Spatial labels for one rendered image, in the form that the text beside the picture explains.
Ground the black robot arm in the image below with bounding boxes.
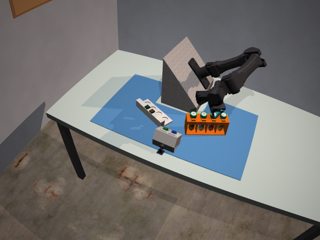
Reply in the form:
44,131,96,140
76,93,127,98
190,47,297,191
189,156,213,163
188,47,267,106

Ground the white cap tray with round nests and two lamps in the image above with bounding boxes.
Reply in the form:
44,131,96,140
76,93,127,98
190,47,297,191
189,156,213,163
136,98,173,127

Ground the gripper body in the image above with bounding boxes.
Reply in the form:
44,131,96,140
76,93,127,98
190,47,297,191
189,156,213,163
209,100,226,111

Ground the blue bench mat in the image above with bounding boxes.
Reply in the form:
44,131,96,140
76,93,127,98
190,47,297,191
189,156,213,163
90,74,258,180

